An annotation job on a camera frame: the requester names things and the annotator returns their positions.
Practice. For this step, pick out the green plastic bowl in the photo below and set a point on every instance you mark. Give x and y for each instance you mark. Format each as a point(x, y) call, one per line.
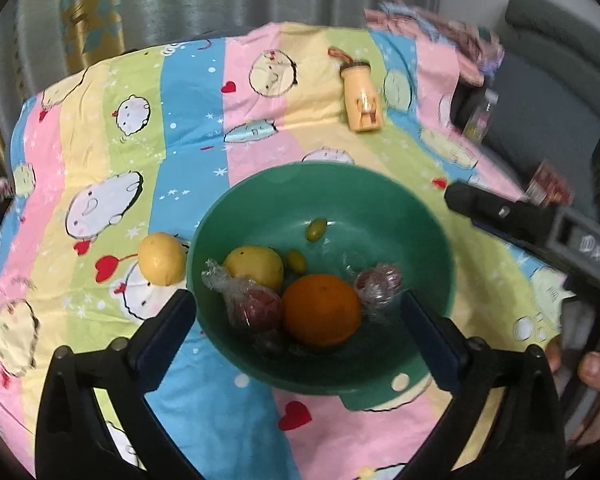
point(370, 200)

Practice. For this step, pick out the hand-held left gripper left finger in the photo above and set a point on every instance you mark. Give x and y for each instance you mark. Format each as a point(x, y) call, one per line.
point(162, 342)

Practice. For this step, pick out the yellow bear-print bottle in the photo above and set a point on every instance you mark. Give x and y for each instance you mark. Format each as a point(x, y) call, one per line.
point(362, 100)

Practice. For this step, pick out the yellow lemon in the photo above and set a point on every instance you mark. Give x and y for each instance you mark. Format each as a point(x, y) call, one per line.
point(161, 259)

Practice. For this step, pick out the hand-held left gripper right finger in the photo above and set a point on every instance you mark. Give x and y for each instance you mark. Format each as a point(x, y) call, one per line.
point(432, 342)

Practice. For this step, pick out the small green fruit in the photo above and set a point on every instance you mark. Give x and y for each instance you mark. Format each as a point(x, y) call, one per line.
point(316, 228)
point(296, 260)

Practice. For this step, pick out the pile of folded clothes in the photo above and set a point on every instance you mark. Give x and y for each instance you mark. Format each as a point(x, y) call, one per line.
point(430, 30)

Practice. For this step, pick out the yellow-green pear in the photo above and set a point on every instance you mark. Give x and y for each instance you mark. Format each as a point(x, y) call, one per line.
point(255, 264)

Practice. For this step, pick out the grey sofa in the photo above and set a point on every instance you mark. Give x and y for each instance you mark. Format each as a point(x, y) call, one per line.
point(555, 85)

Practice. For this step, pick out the plastic-wrapped red fruit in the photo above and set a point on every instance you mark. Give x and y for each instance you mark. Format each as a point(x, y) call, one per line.
point(380, 282)
point(257, 305)

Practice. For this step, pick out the yellow patterned curtain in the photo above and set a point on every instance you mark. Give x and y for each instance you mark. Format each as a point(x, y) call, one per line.
point(92, 5)

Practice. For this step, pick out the red patterned box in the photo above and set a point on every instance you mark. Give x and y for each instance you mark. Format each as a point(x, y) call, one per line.
point(545, 185)

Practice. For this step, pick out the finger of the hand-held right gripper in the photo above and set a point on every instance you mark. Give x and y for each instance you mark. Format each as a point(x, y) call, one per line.
point(495, 212)

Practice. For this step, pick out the orange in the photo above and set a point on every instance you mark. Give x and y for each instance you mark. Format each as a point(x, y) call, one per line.
point(321, 310)

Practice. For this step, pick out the clear plastic jar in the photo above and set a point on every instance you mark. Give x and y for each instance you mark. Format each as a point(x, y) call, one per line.
point(477, 112)

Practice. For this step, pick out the striped cartoon printed blanket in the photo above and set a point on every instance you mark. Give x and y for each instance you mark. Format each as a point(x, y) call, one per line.
point(145, 160)

